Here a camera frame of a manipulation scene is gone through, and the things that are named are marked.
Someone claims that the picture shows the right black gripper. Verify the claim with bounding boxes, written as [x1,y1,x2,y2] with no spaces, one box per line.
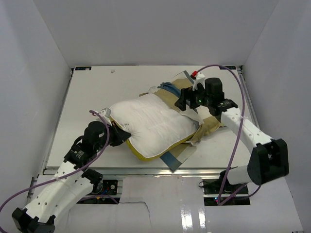
[175,83,212,111]

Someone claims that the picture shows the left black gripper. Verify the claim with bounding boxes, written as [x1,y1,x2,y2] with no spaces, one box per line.
[95,120,131,151]

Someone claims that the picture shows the white pillow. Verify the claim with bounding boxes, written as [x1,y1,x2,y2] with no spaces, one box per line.
[110,93,198,162]

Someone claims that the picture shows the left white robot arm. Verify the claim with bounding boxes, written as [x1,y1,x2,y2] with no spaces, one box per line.
[12,121,131,233]

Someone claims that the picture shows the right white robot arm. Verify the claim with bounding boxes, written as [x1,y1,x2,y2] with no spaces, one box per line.
[175,78,289,194]

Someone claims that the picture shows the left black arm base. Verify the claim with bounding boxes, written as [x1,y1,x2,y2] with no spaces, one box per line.
[81,169,118,195]

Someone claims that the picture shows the right blue corner label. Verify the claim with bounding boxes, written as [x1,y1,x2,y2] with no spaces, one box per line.
[219,66,236,70]

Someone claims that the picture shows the blue corner label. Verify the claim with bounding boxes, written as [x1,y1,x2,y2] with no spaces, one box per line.
[219,66,236,70]
[74,67,92,71]

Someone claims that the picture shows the left blue corner label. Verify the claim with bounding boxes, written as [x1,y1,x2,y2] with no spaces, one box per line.
[74,67,92,71]

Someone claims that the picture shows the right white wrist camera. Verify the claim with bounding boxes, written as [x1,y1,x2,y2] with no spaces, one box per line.
[190,71,206,91]

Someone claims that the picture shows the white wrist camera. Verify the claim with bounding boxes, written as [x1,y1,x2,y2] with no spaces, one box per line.
[190,71,206,91]
[97,108,111,123]

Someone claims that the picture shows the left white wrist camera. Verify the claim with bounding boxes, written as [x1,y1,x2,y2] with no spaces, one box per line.
[97,108,111,123]

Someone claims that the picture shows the aluminium frame rail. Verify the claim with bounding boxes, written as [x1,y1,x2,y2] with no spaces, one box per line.
[238,65,275,173]

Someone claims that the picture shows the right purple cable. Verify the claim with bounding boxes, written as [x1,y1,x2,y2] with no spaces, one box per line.
[197,64,263,206]

